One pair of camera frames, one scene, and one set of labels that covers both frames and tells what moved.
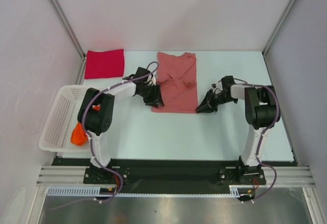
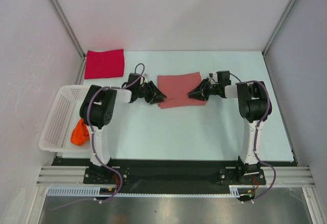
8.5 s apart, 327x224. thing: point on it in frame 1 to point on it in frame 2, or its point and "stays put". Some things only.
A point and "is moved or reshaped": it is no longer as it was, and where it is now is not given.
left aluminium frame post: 62,16 stays put
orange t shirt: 78,137 stays put
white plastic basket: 56,135 stays put
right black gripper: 207,105 to 197,93
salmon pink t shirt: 177,76 is moved or reshaped
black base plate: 135,176 stays put
